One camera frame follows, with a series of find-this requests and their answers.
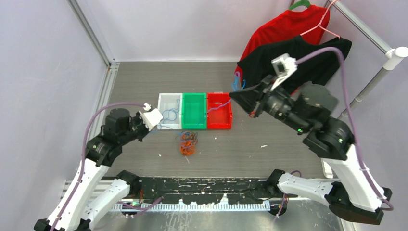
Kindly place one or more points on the green hanger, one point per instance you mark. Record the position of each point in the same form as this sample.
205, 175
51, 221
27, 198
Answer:
299, 3

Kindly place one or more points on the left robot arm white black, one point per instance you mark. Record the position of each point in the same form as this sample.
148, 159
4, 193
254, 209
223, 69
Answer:
75, 212

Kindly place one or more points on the pink hanger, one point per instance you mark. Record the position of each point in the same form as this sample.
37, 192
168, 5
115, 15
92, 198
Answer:
319, 25

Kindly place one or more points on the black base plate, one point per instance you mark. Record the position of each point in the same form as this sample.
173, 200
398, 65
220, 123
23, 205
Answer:
203, 190

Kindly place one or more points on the white perforated cable duct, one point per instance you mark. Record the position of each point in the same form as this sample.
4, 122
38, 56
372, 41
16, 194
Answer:
223, 207

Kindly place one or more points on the white plastic bin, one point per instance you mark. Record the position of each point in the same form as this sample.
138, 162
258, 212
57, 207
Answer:
170, 105

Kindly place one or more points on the green plastic bin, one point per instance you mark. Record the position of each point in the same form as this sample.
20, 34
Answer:
194, 110

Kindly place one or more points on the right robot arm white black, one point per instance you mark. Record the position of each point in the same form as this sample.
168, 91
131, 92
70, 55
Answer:
351, 197

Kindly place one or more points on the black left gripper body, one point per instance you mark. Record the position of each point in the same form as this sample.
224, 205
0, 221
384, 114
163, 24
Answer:
138, 129

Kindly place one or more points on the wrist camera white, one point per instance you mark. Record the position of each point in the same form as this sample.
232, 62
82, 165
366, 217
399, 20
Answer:
284, 66
151, 117

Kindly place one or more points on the black t-shirt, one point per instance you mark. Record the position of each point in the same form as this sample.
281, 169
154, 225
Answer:
318, 70

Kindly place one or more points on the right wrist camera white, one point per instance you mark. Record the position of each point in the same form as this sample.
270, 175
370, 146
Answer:
284, 66

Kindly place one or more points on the metal clothes rack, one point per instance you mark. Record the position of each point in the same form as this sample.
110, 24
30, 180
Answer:
381, 109

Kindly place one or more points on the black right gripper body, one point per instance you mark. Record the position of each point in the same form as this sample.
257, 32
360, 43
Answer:
263, 98

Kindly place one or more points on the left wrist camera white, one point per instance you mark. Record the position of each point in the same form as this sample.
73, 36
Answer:
151, 117

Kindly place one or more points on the red plastic bin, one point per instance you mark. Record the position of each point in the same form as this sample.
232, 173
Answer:
219, 110

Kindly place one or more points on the red t-shirt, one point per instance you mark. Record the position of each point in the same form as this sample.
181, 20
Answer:
286, 26

